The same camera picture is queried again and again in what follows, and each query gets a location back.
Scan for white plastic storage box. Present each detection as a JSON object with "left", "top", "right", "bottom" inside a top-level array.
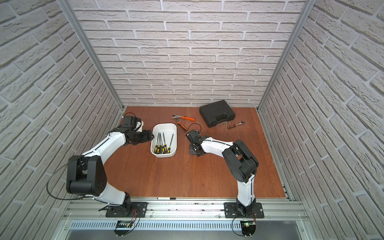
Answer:
[{"left": 151, "top": 123, "right": 177, "bottom": 158}]

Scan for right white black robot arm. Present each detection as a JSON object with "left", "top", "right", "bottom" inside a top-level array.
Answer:
[{"left": 186, "top": 130, "right": 259, "bottom": 208}]

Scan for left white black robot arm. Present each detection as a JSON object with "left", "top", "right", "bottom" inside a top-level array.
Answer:
[{"left": 66, "top": 115, "right": 154, "bottom": 206}]

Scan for black plastic tool case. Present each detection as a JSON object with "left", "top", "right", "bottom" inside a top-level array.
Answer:
[{"left": 199, "top": 100, "right": 236, "bottom": 128}]

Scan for left small circuit board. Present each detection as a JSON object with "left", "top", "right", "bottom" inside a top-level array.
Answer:
[{"left": 114, "top": 221, "right": 136, "bottom": 237}]

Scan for small circuit board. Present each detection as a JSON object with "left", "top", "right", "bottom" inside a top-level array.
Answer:
[
  {"left": 114, "top": 221, "right": 136, "bottom": 237},
  {"left": 240, "top": 221, "right": 257, "bottom": 237}
]

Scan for right small circuit board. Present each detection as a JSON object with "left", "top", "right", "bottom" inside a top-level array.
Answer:
[{"left": 240, "top": 221, "right": 257, "bottom": 237}]

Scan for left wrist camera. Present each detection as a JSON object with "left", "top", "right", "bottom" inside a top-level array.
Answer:
[{"left": 133, "top": 118, "right": 143, "bottom": 132}]

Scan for orange handled pliers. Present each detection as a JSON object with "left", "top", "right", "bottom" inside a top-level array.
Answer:
[{"left": 172, "top": 115, "right": 196, "bottom": 132}]

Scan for red handled ratchet wrench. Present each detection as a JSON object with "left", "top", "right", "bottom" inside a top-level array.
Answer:
[{"left": 228, "top": 120, "right": 245, "bottom": 129}]

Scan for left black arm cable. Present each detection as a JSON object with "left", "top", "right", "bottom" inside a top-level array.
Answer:
[{"left": 45, "top": 155, "right": 88, "bottom": 201}]

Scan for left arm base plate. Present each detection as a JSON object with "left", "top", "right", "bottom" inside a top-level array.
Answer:
[{"left": 106, "top": 202, "right": 148, "bottom": 218}]

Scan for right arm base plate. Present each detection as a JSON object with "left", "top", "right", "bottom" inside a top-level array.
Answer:
[{"left": 224, "top": 202, "right": 265, "bottom": 219}]

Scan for aluminium front rail frame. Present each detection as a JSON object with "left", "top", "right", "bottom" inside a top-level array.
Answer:
[{"left": 53, "top": 198, "right": 315, "bottom": 240}]

